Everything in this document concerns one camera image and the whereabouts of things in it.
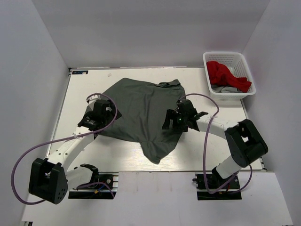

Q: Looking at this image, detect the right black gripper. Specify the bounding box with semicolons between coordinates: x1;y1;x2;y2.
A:
163;109;189;132

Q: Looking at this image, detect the dark grey t shirt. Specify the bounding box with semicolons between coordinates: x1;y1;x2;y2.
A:
101;78;185;164

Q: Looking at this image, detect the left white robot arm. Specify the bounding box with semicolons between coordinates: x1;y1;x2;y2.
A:
29;99;121;204

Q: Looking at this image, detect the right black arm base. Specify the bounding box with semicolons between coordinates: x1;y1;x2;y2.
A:
192;174;242;201

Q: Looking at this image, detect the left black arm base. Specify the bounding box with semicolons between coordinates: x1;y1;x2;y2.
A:
68;172;119;200

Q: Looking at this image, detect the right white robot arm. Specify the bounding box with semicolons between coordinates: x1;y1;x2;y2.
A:
162;100;268;188

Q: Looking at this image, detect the light grey t shirt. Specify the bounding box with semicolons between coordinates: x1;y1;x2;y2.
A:
211;85;239;93

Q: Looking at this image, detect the blue table label sticker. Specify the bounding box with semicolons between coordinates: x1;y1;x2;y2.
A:
72;70;88;75

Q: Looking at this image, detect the red t shirt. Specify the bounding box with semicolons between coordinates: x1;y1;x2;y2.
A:
206;61;252;93

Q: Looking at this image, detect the white plastic laundry basket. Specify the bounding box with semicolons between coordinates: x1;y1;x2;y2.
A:
203;51;256;100

